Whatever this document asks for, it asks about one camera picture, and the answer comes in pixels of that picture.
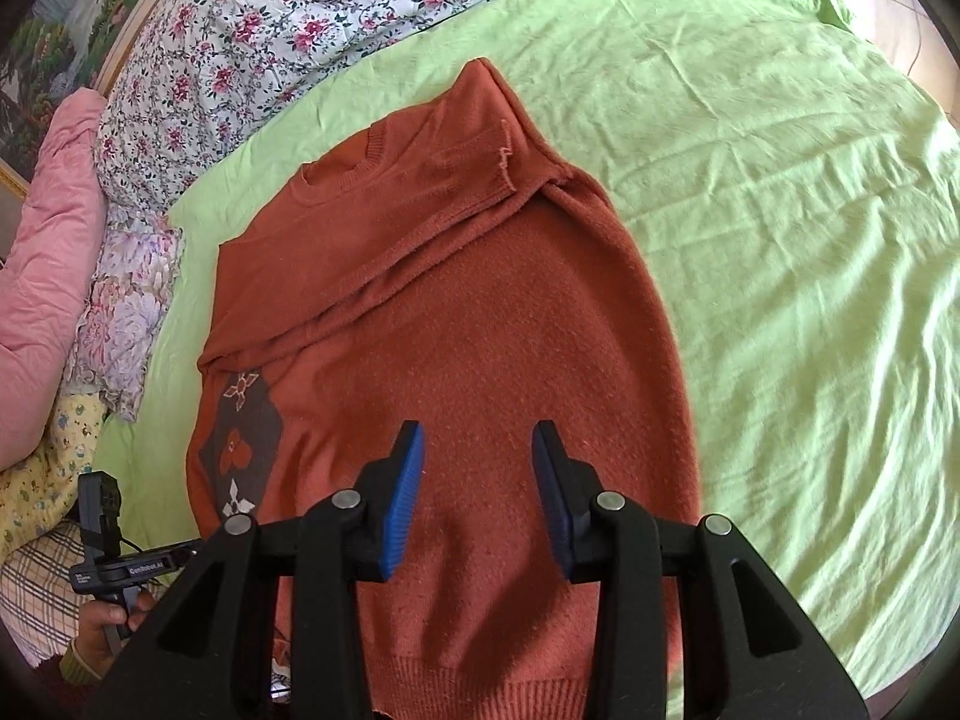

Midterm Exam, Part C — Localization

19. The person's left hand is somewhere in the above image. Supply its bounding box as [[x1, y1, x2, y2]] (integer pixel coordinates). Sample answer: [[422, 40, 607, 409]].
[[75, 589, 156, 674]]

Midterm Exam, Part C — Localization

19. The yellow printed cloth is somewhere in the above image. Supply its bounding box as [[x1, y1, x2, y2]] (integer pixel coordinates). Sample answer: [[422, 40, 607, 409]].
[[0, 394, 107, 541]]

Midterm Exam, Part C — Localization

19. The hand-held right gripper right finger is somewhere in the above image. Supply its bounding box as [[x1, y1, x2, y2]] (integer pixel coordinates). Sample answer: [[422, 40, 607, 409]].
[[530, 420, 871, 720]]

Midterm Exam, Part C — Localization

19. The plaid cloth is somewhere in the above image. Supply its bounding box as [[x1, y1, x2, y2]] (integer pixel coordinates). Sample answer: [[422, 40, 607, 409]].
[[0, 521, 162, 662]]

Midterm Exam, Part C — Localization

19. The person's left forearm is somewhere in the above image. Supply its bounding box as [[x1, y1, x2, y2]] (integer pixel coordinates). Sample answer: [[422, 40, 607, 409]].
[[56, 637, 113, 687]]

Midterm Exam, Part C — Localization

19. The framed landscape painting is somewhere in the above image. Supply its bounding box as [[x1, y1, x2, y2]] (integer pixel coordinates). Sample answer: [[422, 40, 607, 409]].
[[0, 0, 212, 192]]

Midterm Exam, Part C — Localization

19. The green bed sheet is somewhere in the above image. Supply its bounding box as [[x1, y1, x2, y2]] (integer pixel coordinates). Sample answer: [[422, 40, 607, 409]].
[[94, 0, 960, 698]]

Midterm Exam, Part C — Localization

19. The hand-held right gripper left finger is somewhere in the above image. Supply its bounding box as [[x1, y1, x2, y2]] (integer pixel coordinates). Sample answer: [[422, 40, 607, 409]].
[[86, 420, 427, 720]]

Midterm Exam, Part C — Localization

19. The white floral duvet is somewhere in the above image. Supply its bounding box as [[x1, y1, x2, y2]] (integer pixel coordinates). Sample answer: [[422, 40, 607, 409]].
[[96, 0, 781, 224]]

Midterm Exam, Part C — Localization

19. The pink pillow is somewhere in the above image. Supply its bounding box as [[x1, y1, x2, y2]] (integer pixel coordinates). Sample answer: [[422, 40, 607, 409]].
[[0, 88, 110, 475]]

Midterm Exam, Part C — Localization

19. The purple floral pillow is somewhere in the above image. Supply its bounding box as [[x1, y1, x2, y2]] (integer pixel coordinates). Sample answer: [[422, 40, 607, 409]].
[[64, 229, 185, 422]]

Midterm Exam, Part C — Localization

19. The orange knit sweater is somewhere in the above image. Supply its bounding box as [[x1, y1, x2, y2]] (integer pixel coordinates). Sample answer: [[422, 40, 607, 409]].
[[186, 58, 702, 718]]

